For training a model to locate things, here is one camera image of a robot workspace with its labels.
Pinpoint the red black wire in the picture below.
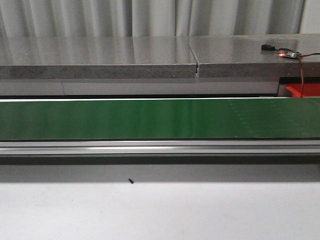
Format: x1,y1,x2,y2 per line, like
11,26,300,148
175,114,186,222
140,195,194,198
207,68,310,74
297,52,320,98

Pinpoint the grey stone counter slab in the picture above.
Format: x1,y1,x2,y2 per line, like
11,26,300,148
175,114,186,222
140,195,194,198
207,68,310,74
0,34,320,80

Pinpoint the black plug connector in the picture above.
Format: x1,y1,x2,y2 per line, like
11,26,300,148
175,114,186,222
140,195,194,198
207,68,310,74
261,44,276,52

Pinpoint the white corrugated curtain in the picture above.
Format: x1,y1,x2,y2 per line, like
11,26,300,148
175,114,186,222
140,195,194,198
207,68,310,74
0,0,320,37

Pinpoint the green conveyor belt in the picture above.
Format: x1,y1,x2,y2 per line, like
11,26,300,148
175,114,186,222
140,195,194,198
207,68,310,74
0,97,320,141

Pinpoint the aluminium conveyor frame rail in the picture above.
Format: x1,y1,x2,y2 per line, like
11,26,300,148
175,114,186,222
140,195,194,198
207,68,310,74
0,139,320,156

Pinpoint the red plastic tray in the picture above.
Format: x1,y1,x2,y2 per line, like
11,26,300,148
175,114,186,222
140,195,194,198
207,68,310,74
285,83,320,98

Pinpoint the small green circuit board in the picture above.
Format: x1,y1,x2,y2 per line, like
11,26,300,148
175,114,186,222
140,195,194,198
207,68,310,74
278,51,302,59

